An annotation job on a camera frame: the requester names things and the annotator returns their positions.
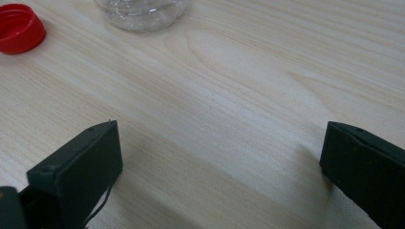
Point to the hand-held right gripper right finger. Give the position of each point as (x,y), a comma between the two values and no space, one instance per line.
(366,168)

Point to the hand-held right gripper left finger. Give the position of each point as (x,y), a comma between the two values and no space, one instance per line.
(78,171)

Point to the red plastic bottle cap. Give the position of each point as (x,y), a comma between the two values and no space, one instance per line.
(19,30)

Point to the clear plastic bottle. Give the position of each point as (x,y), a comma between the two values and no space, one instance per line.
(141,14)

